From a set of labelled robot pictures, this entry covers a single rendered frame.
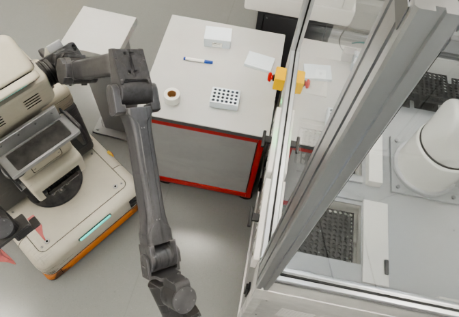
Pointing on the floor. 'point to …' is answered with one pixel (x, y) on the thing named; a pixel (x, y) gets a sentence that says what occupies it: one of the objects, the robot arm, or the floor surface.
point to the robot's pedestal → (109, 35)
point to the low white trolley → (200, 177)
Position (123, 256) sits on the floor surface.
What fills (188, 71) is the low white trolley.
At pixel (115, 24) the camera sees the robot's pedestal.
